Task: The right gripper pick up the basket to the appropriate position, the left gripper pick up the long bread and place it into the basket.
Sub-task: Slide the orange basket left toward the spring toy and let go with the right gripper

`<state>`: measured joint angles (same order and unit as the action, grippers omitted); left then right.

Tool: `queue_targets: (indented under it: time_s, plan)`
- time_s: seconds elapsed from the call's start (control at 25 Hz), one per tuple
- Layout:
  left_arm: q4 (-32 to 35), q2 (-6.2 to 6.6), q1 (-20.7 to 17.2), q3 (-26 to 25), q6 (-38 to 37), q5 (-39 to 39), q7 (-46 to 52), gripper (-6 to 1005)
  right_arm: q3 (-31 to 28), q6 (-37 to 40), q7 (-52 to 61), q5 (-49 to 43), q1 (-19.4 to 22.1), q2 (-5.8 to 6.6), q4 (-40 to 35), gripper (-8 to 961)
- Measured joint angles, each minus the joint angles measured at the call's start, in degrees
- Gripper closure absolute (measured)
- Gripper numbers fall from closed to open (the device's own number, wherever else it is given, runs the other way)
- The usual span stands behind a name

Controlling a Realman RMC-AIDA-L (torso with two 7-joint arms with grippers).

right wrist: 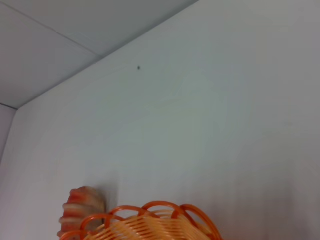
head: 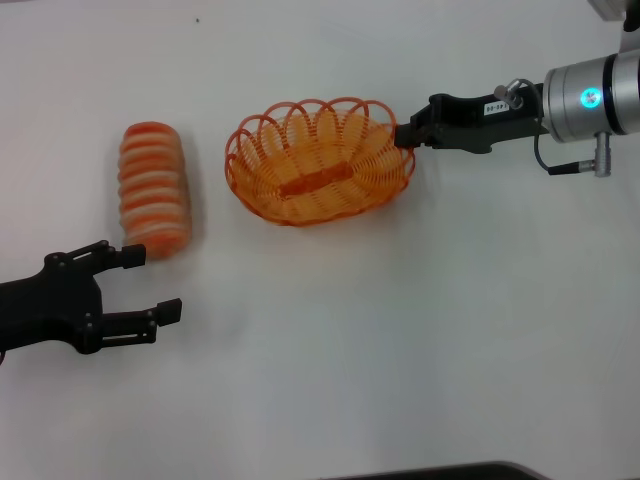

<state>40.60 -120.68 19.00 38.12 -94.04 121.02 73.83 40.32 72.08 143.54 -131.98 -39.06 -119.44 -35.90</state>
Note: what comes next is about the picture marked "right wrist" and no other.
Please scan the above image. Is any orange plastic woven basket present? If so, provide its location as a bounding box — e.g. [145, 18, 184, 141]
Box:
[59, 200, 222, 240]

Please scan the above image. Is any orange white striped bread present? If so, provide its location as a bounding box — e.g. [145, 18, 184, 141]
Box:
[57, 186, 107, 240]

